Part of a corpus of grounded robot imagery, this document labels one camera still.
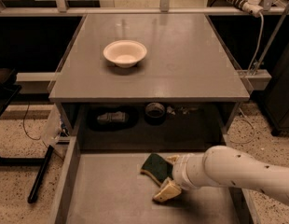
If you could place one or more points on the metal railing frame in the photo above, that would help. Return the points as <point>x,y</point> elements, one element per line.
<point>119,3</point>

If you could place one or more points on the white cap cylinder with spiral hose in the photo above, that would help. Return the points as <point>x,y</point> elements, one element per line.
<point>251,7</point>

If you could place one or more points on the dark tape roll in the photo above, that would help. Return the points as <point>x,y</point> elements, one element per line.
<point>155,113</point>

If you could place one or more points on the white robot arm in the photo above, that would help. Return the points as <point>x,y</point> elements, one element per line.
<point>223,166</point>

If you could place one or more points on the dark cabinet at right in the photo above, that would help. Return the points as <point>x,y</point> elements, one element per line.
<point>277,95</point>

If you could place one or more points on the open grey top drawer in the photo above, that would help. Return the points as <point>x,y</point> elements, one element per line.
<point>109,189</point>

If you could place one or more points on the white bowl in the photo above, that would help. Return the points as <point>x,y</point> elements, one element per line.
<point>125,53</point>

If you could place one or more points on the grey cabinet with counter top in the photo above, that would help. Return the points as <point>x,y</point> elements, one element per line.
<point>185,69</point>

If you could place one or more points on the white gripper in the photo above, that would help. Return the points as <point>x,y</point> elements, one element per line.
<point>181,170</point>

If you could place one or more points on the green and yellow sponge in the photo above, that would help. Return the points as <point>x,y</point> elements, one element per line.
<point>157,168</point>

